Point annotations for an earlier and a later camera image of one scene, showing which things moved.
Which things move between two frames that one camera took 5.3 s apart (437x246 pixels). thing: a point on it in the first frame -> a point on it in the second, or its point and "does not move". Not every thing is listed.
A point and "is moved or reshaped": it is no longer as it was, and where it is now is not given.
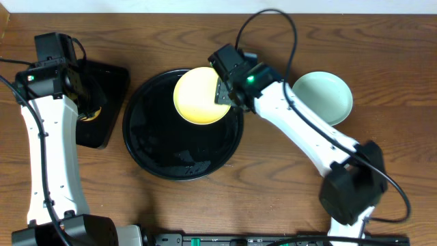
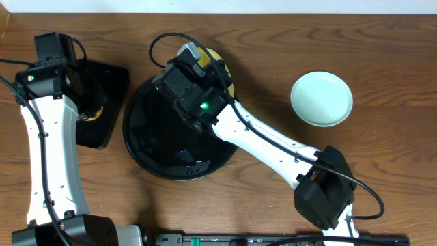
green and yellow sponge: x=89 y=115 does not move
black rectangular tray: x=111 y=80 does not move
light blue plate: x=326 y=95 does not move
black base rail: x=160 y=239 does not move
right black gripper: x=224 y=95 -> x=218 y=70
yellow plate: x=194 y=96 is moved or reshaped
